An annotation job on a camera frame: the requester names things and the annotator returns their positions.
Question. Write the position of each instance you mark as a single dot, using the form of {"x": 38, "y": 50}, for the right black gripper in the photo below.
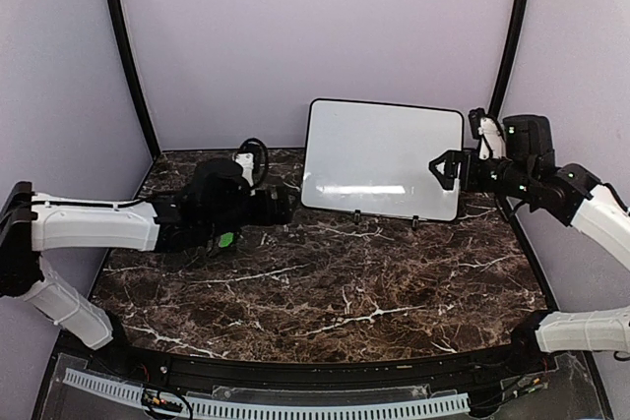
{"x": 469, "y": 157}

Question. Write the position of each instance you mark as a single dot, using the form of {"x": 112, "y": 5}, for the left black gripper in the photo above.
{"x": 284, "y": 212}

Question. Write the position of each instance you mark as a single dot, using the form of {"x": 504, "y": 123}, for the green whiteboard eraser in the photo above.
{"x": 226, "y": 240}

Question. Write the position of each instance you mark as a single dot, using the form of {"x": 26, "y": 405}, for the white whiteboard black frame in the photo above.
{"x": 373, "y": 158}

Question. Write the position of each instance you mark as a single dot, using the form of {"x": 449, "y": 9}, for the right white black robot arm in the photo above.
{"x": 516, "y": 159}

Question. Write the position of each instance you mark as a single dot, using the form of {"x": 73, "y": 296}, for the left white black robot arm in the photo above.
{"x": 221, "y": 197}

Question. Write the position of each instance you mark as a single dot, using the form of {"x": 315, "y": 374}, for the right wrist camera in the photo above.
{"x": 489, "y": 133}

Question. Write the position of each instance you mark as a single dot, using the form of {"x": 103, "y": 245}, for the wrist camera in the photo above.
{"x": 489, "y": 133}
{"x": 253, "y": 157}

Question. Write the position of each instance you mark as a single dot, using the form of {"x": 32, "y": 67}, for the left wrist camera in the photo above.
{"x": 253, "y": 157}

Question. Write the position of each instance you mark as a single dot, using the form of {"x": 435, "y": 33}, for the right black frame post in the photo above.
{"x": 508, "y": 57}

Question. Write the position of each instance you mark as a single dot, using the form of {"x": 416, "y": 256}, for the black frame post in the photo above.
{"x": 508, "y": 57}
{"x": 124, "y": 47}

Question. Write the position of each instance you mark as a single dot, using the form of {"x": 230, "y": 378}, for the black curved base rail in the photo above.
{"x": 485, "y": 369}

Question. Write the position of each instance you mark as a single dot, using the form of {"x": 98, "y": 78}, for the white slotted cable duct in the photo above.
{"x": 237, "y": 404}

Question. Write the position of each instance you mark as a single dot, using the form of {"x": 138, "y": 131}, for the left black frame post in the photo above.
{"x": 124, "y": 47}

